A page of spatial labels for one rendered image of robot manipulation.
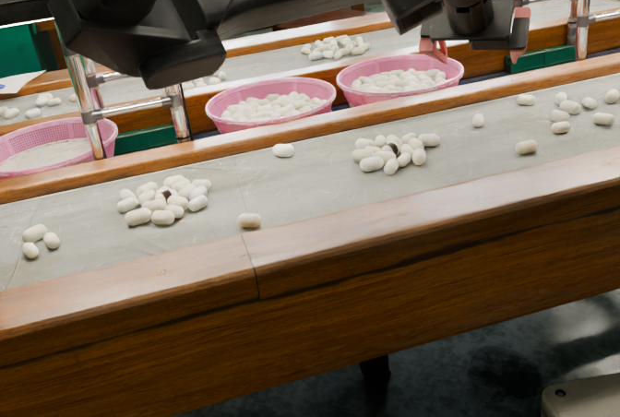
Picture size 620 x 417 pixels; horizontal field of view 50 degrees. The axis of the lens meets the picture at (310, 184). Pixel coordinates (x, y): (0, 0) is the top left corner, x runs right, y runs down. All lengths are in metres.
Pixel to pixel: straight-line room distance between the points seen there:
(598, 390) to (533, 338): 0.84
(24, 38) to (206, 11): 3.17
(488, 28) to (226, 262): 0.45
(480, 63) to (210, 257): 1.01
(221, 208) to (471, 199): 0.36
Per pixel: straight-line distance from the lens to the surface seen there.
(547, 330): 1.91
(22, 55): 3.72
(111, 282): 0.83
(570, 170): 0.98
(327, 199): 0.97
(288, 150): 1.12
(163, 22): 0.53
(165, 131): 1.46
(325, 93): 1.40
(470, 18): 0.87
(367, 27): 1.91
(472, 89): 1.30
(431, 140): 1.11
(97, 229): 1.02
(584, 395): 1.04
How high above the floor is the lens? 1.18
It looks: 26 degrees down
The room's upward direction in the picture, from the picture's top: 7 degrees counter-clockwise
